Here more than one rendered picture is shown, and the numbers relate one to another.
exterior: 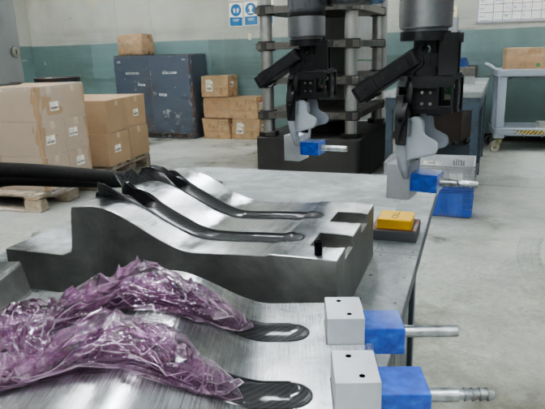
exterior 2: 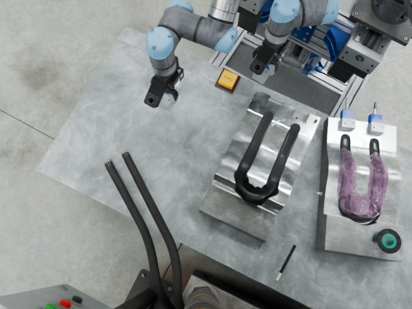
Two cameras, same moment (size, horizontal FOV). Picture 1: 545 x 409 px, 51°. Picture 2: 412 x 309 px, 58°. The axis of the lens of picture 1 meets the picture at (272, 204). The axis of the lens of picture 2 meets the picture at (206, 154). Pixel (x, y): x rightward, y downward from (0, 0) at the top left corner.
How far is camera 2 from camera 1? 153 cm
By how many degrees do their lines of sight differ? 74
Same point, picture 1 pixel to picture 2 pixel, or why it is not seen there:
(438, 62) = not seen: hidden behind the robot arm
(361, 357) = (374, 124)
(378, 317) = (347, 115)
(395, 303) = (297, 103)
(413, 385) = (378, 117)
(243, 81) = not seen: outside the picture
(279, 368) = (363, 143)
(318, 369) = (364, 135)
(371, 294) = not seen: hidden behind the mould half
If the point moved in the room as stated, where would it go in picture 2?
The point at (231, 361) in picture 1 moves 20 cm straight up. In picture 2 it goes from (364, 154) to (390, 137)
